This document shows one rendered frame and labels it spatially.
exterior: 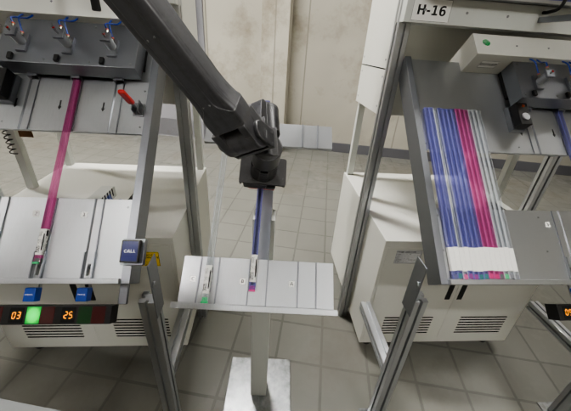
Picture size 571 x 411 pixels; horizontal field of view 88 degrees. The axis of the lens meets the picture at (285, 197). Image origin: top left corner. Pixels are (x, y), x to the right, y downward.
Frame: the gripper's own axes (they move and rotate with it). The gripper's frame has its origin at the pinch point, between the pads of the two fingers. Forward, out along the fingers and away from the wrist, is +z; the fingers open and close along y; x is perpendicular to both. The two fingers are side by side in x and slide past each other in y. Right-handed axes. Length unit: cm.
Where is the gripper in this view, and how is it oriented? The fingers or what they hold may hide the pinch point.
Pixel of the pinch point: (260, 185)
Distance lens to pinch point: 73.5
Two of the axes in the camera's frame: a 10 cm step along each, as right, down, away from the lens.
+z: -1.4, 3.3, 9.3
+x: -0.4, 9.4, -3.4
